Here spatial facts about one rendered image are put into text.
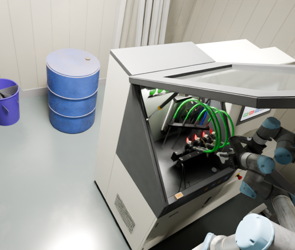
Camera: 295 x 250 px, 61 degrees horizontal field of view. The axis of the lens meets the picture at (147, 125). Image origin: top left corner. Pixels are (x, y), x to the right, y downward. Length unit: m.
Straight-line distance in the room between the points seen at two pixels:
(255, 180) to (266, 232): 0.40
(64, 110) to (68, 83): 0.37
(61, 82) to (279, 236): 2.24
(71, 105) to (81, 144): 0.49
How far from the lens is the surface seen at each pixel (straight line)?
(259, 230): 0.83
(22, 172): 2.79
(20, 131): 3.15
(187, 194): 1.66
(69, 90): 2.63
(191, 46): 1.96
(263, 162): 1.18
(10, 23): 3.05
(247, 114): 2.09
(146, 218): 1.84
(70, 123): 2.95
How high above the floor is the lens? 2.28
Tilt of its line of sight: 43 degrees down
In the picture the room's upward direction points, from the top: 18 degrees clockwise
